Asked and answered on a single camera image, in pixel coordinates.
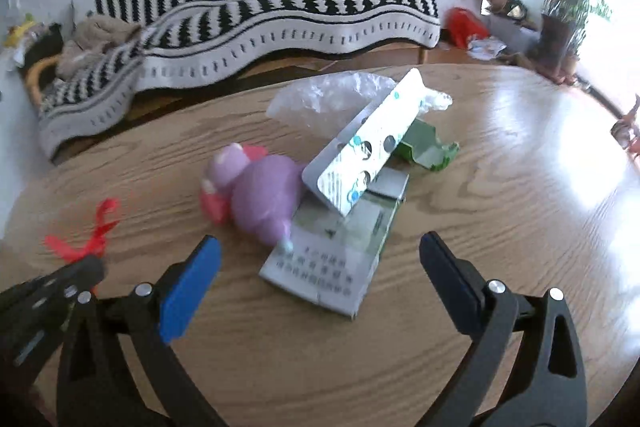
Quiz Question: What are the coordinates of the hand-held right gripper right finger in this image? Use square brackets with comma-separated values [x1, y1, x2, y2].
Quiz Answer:
[419, 231, 588, 427]

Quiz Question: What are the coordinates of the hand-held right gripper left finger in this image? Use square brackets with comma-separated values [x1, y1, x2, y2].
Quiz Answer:
[56, 235, 228, 427]

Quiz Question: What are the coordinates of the red bag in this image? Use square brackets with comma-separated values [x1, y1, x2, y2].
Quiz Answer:
[444, 7, 488, 48]

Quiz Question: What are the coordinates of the beige cloth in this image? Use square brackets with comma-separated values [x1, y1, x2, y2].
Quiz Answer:
[55, 14, 143, 80]

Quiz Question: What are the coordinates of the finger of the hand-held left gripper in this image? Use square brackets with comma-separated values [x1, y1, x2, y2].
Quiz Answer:
[0, 288, 92, 388]
[0, 254, 107, 314]

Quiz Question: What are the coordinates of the white green carton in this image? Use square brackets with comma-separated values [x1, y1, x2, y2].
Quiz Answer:
[258, 167, 411, 320]

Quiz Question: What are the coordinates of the torn green carton piece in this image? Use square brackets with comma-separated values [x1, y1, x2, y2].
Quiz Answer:
[392, 117, 460, 172]

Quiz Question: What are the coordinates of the crumpled white paper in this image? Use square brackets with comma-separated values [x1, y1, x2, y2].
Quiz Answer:
[467, 36, 507, 60]

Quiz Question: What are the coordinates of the yellow toy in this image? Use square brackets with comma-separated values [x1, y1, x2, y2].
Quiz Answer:
[4, 14, 38, 48]

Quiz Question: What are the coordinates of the rattan sofa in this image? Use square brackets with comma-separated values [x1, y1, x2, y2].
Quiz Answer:
[22, 0, 441, 108]

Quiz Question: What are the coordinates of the black white striped sofa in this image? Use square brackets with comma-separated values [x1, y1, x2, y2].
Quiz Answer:
[37, 0, 442, 160]

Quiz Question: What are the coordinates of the red ribbon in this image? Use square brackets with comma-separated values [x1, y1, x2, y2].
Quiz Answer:
[44, 198, 122, 265]

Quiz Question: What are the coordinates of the purple pink plush toy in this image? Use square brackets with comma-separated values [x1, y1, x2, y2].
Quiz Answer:
[200, 143, 308, 253]

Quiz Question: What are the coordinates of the clear plastic bag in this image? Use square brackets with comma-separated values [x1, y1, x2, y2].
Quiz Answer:
[266, 73, 453, 132]

